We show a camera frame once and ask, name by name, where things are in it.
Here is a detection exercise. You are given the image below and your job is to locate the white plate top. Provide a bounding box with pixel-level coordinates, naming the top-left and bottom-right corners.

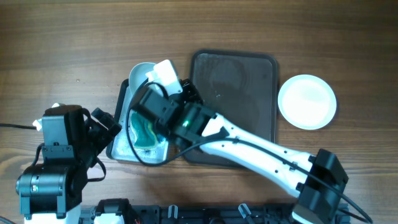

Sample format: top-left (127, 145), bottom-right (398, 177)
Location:
top-left (127, 62), bottom-right (155, 99)

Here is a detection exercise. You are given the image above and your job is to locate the brown plastic tray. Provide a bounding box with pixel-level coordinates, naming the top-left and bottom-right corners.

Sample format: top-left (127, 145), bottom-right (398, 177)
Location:
top-left (182, 49), bottom-right (279, 169)

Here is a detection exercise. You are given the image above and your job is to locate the green yellow sponge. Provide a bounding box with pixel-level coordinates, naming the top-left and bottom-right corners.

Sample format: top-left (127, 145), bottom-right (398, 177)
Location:
top-left (130, 111), bottom-right (163, 149)

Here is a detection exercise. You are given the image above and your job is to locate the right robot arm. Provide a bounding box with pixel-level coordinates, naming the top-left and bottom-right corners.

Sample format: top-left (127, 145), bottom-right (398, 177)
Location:
top-left (129, 80), bottom-right (348, 223)

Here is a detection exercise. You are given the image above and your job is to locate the black metal water tray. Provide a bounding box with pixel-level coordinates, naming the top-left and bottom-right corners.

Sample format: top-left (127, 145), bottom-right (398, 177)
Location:
top-left (106, 79), bottom-right (169, 164)

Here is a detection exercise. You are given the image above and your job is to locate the white plate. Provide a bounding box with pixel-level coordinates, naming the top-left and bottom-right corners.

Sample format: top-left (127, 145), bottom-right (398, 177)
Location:
top-left (127, 62), bottom-right (155, 99)
top-left (277, 74), bottom-right (337, 130)

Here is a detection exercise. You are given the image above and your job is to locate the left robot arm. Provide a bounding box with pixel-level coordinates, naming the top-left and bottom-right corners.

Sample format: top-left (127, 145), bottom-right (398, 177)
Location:
top-left (16, 105), bottom-right (122, 223)

